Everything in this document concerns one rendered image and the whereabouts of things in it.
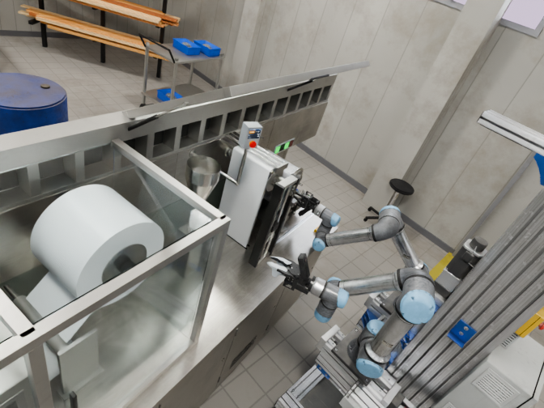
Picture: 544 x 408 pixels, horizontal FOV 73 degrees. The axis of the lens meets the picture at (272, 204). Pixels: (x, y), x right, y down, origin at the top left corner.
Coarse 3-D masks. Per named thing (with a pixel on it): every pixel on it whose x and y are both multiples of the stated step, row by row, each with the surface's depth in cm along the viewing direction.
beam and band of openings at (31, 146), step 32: (256, 96) 195; (288, 96) 226; (320, 96) 265; (64, 128) 120; (96, 128) 125; (160, 128) 150; (192, 128) 174; (224, 128) 195; (0, 160) 104; (32, 160) 112
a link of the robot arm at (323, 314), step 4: (320, 300) 161; (320, 304) 156; (316, 308) 161; (320, 308) 156; (324, 308) 154; (328, 308) 153; (336, 308) 155; (316, 312) 159; (320, 312) 157; (324, 312) 155; (328, 312) 155; (332, 312) 155; (316, 316) 159; (320, 316) 157; (324, 316) 156; (328, 316) 156; (320, 320) 158; (324, 320) 158; (328, 320) 159
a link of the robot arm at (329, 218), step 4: (324, 212) 216; (328, 212) 215; (332, 212) 216; (320, 216) 217; (324, 216) 216; (328, 216) 215; (332, 216) 214; (336, 216) 214; (324, 220) 217; (328, 220) 215; (332, 220) 214; (336, 220) 213; (324, 224) 218; (328, 224) 217; (332, 224) 215; (336, 224) 215
